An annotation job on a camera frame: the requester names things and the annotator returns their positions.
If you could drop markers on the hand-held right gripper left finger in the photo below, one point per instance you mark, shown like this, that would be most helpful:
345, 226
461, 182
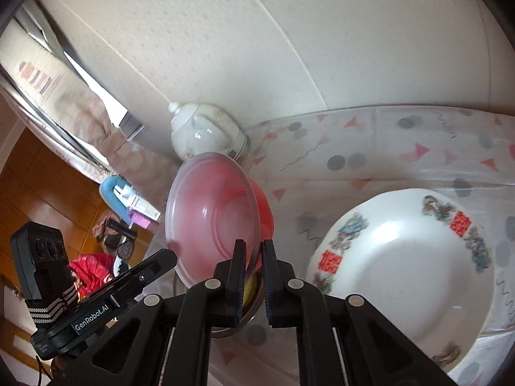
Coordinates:
241, 287

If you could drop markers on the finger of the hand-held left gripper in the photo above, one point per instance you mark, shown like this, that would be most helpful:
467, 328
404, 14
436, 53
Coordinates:
147, 267

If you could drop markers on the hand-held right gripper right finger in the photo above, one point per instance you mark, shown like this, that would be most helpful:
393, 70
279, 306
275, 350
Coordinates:
268, 287

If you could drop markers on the yellow plastic bowl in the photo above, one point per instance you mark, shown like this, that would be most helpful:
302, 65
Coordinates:
250, 288

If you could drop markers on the red translucent plastic bowl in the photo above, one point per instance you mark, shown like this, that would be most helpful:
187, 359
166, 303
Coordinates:
209, 217

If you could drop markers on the large white dragon-print plate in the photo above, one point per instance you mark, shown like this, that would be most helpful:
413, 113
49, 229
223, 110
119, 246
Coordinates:
402, 269

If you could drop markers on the dark patterned bag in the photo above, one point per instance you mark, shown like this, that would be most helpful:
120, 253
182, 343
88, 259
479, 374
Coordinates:
116, 237

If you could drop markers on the red cloth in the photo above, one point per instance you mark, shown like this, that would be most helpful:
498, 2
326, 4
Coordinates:
90, 267

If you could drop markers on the pink patterned curtain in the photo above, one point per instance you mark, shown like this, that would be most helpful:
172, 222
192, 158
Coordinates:
80, 120

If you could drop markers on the white floral ceramic kettle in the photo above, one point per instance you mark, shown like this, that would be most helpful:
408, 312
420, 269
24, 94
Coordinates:
201, 132

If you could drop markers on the patterned plastic tablecloth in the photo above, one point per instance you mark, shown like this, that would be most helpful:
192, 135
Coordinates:
382, 157

